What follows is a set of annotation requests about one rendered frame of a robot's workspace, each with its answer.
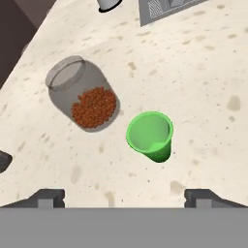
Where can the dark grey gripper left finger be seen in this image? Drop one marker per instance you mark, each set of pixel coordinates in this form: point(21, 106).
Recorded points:
point(48, 197)

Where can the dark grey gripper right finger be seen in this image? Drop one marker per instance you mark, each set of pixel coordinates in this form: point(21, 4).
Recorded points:
point(199, 197)

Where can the green plastic cup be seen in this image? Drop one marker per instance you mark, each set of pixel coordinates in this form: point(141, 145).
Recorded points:
point(150, 135)

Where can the glass jar with brown contents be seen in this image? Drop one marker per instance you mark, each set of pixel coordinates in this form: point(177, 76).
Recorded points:
point(84, 97)

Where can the dark grey round object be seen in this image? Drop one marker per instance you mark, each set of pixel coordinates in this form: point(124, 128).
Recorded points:
point(4, 161)

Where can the grey sink basin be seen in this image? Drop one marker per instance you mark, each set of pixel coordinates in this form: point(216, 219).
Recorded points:
point(168, 8)

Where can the grey cylindrical container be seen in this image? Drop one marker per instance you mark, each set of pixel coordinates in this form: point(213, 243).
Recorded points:
point(109, 4)

